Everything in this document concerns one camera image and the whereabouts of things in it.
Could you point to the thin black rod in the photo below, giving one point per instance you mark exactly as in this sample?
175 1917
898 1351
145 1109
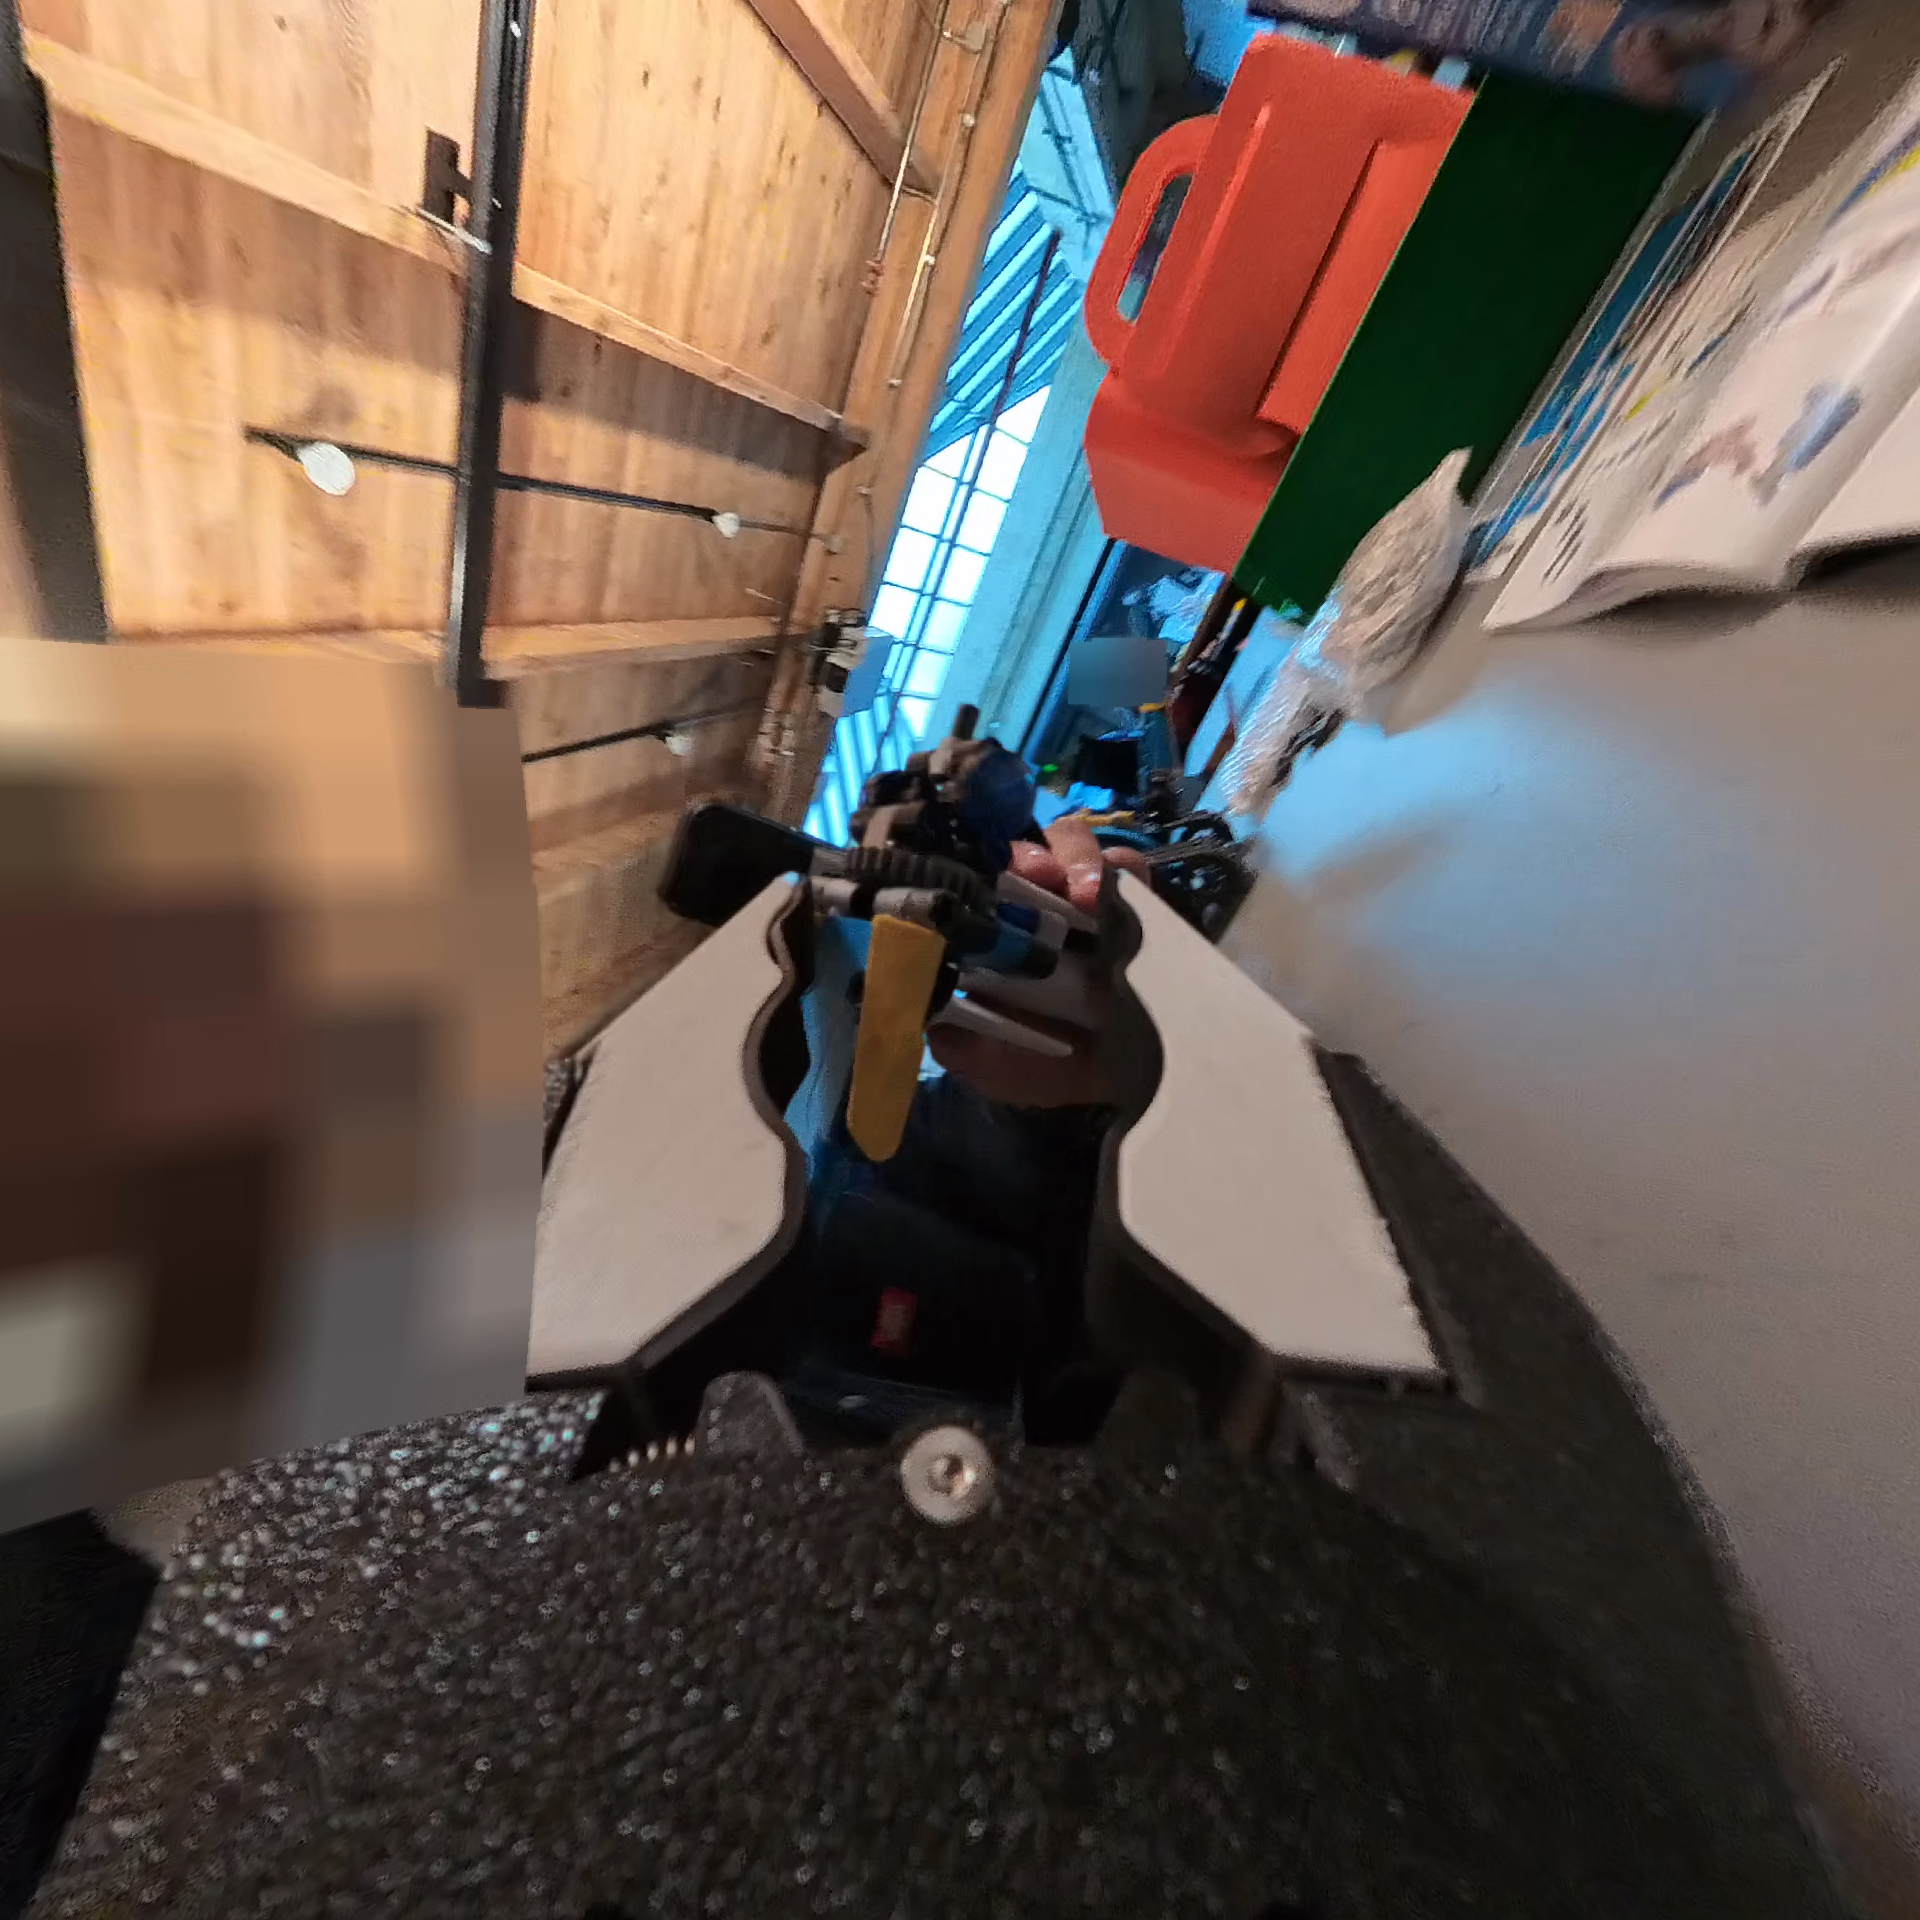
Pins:
629 741
599 496

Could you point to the person's left hand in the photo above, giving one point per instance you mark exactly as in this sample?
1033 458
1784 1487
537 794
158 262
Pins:
1079 862

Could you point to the blue sticker sheet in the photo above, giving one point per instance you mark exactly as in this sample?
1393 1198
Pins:
1619 330

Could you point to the blue and yellow toy chassis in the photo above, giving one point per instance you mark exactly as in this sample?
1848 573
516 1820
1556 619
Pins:
886 1050

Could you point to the clear bag grey parts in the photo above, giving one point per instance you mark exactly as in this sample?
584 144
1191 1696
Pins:
1396 600

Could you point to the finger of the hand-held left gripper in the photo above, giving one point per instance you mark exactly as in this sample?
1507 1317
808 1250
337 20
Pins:
1005 1031
1042 916

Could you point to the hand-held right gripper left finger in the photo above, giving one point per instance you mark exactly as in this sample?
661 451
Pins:
658 1200

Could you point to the instruction booklet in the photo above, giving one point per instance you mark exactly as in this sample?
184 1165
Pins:
1769 451

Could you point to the grey desk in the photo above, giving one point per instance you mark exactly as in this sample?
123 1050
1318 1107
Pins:
1649 976

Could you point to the grey gear dark-blue ball assembly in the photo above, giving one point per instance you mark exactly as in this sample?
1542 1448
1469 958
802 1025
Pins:
990 789

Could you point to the green plastic bin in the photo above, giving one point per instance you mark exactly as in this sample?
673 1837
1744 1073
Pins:
1440 345

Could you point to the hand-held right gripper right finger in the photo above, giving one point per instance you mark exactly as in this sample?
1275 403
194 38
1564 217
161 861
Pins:
1259 1200

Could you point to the black metal bar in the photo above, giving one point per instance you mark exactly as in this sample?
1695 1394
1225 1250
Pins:
488 374

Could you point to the orange felt bag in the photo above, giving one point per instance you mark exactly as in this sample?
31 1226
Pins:
1246 302

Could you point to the dark blue toy kit box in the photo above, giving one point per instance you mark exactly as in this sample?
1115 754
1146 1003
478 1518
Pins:
1499 31

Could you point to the bright window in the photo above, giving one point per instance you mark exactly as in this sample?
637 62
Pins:
958 496

